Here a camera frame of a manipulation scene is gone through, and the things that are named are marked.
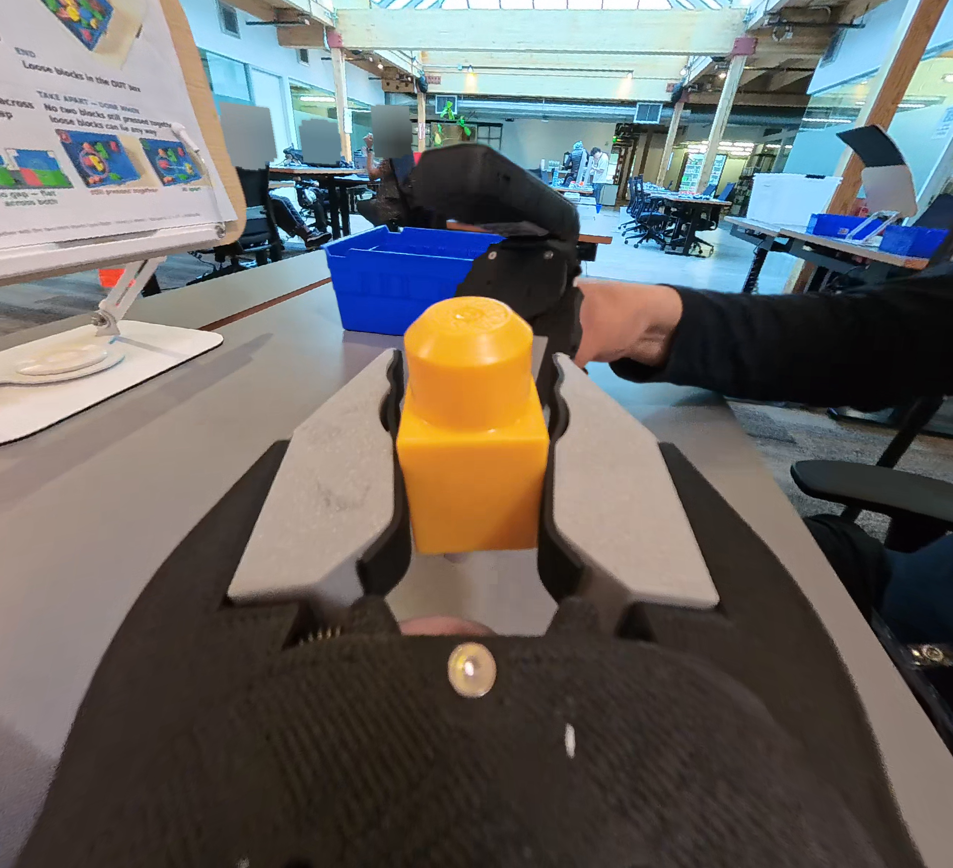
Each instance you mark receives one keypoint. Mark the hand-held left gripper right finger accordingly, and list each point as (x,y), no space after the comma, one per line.
(625,511)

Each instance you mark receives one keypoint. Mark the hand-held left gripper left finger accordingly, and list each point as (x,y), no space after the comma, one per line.
(320,503)

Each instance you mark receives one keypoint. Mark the blue plastic bin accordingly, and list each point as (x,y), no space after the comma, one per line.
(372,287)

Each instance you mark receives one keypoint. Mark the orange single-stud block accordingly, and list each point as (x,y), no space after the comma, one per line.
(473,466)

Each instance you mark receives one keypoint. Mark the person's right hand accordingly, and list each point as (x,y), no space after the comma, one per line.
(625,324)

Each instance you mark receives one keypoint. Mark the grey chair armrest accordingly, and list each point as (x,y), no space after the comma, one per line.
(871,485)

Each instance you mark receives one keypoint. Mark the white storage box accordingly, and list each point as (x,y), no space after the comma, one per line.
(789,198)

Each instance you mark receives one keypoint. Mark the orange traffic cone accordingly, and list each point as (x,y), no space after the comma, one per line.
(112,278)

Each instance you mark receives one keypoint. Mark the printed instruction sheet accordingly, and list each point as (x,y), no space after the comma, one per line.
(97,101)

